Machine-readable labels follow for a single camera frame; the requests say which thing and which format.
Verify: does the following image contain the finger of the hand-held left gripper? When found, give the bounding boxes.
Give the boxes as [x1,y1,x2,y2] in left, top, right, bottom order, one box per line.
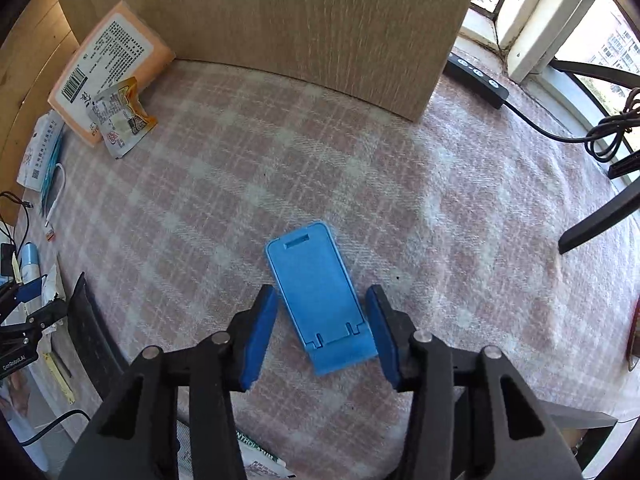
[20,300,68,333]
[0,275,43,321]

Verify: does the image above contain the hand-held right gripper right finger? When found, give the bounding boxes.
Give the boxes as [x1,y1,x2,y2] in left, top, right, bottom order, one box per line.
[365,284,583,480]

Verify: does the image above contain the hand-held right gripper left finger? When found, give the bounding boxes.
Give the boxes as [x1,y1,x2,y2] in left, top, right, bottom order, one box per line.
[59,285,278,480]

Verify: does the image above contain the white torn wrapper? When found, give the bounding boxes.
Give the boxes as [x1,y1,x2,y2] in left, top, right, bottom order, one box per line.
[41,257,66,333]

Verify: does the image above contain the blue phone stand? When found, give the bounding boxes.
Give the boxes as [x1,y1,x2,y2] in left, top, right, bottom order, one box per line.
[265,221,379,377]

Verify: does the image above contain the white cable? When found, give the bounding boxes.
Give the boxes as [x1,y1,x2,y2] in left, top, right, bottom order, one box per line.
[42,162,68,228]

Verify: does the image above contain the yellow label strip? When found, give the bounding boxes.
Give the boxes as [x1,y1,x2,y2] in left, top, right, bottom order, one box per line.
[42,350,77,406]

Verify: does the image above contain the black mesh box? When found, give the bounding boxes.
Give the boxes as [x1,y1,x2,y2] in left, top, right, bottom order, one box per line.
[67,272,132,401]

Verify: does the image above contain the green printed box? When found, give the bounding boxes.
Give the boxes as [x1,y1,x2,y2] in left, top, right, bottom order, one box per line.
[234,427,296,480]

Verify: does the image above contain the blue packet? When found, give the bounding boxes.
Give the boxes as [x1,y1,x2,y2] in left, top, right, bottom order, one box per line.
[40,132,66,206]

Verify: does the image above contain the pink plaid tablecloth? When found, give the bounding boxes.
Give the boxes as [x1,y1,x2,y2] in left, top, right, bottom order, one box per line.
[15,57,640,480]

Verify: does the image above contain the white printed box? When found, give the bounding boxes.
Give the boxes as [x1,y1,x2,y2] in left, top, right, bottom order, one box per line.
[16,111,65,192]

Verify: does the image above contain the torn snack packet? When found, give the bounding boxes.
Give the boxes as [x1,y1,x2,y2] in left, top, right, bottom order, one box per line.
[89,76,158,160]

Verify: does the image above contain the wooden side panel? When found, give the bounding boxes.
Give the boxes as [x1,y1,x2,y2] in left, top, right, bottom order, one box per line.
[0,0,81,196]

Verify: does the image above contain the red object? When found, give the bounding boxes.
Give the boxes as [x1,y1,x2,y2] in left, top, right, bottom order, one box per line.
[625,295,640,372]

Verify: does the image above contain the orange tissue pack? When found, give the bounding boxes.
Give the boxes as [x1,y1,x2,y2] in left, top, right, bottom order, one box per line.
[47,0,176,148]

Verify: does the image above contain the black power strip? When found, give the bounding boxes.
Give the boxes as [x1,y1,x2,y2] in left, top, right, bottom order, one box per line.
[445,50,510,110]

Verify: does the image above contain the light wooden board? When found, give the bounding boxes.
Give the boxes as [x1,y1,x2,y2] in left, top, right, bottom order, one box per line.
[50,0,486,122]

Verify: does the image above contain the thin black cable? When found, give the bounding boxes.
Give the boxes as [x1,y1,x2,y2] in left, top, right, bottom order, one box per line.
[0,190,33,261]

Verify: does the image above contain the black chair frame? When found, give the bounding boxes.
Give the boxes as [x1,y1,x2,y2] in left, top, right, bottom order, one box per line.
[550,59,640,256]

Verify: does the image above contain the bundled black cable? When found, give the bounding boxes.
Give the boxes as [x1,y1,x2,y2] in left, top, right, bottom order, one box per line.
[502,87,640,163]

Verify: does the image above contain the white window frame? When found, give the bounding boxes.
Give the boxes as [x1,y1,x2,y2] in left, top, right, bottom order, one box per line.
[457,0,640,91]

